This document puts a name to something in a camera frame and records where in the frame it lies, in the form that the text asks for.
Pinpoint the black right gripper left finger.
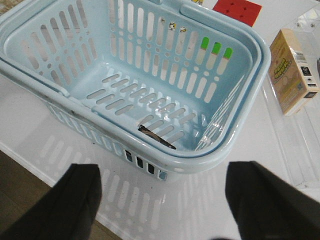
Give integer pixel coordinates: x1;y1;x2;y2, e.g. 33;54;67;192
0;163;102;240

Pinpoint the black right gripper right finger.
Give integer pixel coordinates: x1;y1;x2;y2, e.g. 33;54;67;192
225;161;320;240

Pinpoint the dark snack packet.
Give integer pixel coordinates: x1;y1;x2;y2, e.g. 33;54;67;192
138;125;176;150

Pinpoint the beige tissue pack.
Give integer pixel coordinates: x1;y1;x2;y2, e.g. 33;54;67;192
268;28;320;116

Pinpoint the light blue plastic basket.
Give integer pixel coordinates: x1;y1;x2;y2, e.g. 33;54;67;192
0;0;271;181

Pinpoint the clear acrylic tray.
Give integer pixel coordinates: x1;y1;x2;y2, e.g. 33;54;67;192
262;4;320;190

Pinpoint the red square box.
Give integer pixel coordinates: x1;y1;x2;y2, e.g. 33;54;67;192
212;0;262;27

